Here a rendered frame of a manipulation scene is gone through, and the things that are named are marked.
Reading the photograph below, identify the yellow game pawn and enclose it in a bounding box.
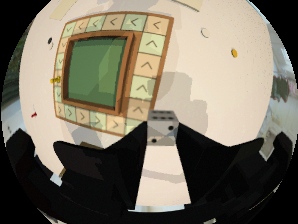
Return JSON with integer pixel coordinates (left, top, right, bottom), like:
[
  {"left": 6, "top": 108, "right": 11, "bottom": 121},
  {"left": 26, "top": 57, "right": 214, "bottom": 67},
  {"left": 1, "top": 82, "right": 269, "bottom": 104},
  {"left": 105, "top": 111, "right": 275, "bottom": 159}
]
[{"left": 51, "top": 76, "right": 61, "bottom": 84}]

